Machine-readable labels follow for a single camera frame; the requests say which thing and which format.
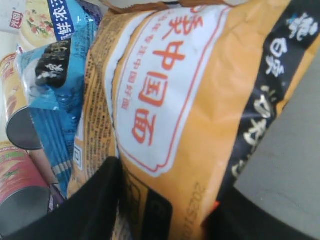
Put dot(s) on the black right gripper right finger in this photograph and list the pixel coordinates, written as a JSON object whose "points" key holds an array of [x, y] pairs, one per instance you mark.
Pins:
{"points": [[276, 217]]}

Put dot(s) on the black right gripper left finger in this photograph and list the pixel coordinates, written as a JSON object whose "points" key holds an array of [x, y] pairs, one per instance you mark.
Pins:
{"points": [[90, 214]]}

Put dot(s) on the orange instant noodle bag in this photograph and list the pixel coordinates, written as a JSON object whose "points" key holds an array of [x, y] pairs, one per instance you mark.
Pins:
{"points": [[183, 96]]}

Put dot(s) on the blue instant noodle bag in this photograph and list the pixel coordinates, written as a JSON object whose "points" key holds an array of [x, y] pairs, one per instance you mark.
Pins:
{"points": [[53, 77]]}

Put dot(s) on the white milk carton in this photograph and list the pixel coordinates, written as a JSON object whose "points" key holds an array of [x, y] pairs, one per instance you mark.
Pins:
{"points": [[30, 20]]}

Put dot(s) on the purple drink carton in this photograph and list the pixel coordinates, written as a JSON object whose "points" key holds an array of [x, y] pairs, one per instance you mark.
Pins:
{"points": [[55, 198]]}

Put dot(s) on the pink Lays chips can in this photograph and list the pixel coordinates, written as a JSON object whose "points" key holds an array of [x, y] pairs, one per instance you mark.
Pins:
{"points": [[23, 191]]}

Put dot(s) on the yellow Lays chips can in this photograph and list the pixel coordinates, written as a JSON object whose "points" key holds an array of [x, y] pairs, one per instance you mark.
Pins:
{"points": [[19, 127]]}

